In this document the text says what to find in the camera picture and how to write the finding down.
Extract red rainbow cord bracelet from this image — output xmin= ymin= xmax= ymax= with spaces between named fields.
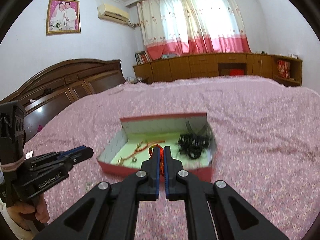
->
xmin=148 ymin=145 xmax=166 ymax=177

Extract white sleeve forearm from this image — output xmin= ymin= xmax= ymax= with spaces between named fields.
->
xmin=0 ymin=202 xmax=34 ymax=240

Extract left hand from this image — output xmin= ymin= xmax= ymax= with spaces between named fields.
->
xmin=7 ymin=194 xmax=50 ymax=230

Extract black smartphone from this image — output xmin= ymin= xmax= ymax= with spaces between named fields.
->
xmin=25 ymin=150 xmax=33 ymax=159

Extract dark wooden headboard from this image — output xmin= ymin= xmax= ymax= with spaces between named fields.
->
xmin=1 ymin=59 xmax=125 ymax=141

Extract pink cardboard box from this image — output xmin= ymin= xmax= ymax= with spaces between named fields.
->
xmin=98 ymin=113 xmax=216 ymax=181

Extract pink floral bedspread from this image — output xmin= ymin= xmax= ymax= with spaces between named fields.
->
xmin=24 ymin=76 xmax=319 ymax=239

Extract row of books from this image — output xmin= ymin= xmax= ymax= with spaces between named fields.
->
xmin=135 ymin=51 xmax=152 ymax=64

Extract framed wedding photo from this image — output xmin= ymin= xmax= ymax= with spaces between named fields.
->
xmin=46 ymin=0 xmax=81 ymax=35

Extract long wooden cabinet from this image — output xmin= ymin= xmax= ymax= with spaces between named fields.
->
xmin=133 ymin=53 xmax=303 ymax=87

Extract red gift bag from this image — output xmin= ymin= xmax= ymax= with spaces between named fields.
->
xmin=277 ymin=60 xmax=290 ymax=79

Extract pink white curtains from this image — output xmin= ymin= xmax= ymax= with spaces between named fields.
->
xmin=137 ymin=0 xmax=251 ymax=60

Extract red cord bracelet in box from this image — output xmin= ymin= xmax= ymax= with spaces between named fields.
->
xmin=117 ymin=139 xmax=166 ymax=167

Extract wall air conditioner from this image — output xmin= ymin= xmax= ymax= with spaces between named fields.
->
xmin=97 ymin=3 xmax=130 ymax=25

